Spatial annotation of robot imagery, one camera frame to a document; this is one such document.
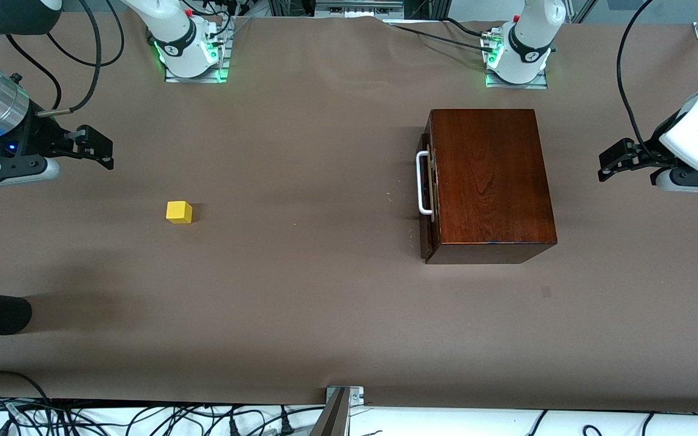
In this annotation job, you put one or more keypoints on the aluminium frame rack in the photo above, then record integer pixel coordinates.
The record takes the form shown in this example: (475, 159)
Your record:
(355, 7)

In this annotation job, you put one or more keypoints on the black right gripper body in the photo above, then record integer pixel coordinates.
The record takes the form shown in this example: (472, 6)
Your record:
(41, 136)

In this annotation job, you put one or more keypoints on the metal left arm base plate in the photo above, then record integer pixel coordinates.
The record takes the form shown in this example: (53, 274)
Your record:
(515, 85)

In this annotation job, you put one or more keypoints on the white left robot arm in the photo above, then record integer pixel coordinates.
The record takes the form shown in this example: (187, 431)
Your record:
(531, 36)

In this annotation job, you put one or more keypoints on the small brown tape patch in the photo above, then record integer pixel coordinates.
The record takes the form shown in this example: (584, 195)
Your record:
(546, 292)

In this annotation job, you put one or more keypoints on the metal table leg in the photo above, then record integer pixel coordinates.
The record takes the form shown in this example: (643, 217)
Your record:
(337, 418)

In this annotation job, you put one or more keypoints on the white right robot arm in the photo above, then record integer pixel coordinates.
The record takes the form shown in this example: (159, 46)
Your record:
(173, 30)

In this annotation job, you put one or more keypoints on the dark brown wooden cabinet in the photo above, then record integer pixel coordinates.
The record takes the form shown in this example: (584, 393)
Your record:
(488, 181)

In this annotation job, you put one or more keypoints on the brown table cover sheet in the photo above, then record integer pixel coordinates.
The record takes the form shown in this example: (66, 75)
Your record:
(294, 303)

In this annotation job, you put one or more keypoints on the yellow wooden block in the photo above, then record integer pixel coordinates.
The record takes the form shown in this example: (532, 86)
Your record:
(178, 212)

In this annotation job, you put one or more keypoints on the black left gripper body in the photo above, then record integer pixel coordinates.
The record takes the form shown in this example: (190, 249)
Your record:
(655, 147)

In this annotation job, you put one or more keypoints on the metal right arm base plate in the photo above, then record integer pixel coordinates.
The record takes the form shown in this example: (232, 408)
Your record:
(223, 66)

